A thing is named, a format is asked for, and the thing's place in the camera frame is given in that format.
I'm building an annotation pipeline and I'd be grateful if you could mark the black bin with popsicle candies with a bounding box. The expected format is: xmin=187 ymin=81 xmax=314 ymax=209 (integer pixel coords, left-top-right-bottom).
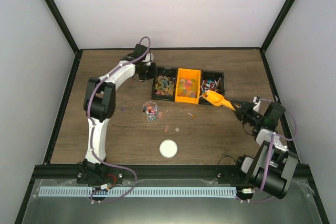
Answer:
xmin=151 ymin=67 xmax=177 ymax=102

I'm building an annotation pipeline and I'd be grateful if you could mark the orange plastic scoop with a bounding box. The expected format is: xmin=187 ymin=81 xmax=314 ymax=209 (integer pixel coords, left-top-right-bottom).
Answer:
xmin=201 ymin=90 xmax=235 ymax=111

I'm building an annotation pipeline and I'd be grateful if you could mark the clear plastic cup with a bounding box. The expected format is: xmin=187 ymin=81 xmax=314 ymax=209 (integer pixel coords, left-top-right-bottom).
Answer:
xmin=141 ymin=101 xmax=160 ymax=122

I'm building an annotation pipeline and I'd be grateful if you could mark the black bin with lollipops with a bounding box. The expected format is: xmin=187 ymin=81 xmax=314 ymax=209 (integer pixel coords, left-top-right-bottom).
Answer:
xmin=200 ymin=70 xmax=225 ymax=95

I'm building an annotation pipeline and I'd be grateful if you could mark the yellow bin with star candies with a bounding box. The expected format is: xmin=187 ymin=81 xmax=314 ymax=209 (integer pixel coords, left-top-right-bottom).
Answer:
xmin=175 ymin=68 xmax=201 ymax=104

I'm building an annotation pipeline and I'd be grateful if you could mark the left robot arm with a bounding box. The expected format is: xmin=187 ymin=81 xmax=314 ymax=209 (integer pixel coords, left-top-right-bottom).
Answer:
xmin=83 ymin=44 xmax=156 ymax=184

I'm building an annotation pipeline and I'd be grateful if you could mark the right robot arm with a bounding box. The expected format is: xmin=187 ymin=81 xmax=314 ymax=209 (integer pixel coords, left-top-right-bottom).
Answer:
xmin=231 ymin=97 xmax=299 ymax=199

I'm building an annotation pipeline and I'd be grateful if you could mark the white round lid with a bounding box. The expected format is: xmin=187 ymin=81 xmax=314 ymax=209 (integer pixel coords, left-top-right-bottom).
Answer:
xmin=159 ymin=140 xmax=178 ymax=158

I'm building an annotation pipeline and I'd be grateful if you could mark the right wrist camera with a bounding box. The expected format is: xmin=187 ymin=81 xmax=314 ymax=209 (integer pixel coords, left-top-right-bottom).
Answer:
xmin=252 ymin=96 xmax=261 ymax=112

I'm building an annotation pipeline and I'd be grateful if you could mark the black frame base bar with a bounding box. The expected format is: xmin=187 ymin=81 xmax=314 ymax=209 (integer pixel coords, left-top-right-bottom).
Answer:
xmin=33 ymin=163 xmax=310 ymax=185

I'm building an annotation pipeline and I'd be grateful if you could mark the light blue slotted rail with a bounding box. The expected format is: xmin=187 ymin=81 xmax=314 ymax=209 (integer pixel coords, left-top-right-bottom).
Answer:
xmin=38 ymin=186 xmax=237 ymax=198

